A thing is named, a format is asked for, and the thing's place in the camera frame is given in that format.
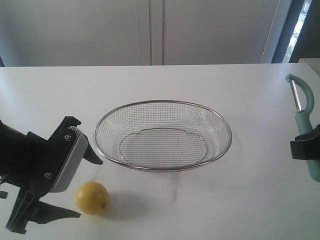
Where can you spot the oval wire mesh basket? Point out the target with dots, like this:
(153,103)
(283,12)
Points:
(162,135)

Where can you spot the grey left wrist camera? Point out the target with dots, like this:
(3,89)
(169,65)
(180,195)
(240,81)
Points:
(72,162)

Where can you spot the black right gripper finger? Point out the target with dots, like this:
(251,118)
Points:
(306,146)

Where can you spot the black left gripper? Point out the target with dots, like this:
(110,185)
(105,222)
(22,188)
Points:
(33,163)

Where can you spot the teal handled peeler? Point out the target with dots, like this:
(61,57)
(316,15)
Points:
(302,117)

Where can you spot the yellow lemon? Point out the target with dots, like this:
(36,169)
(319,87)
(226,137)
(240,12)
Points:
(92,198)

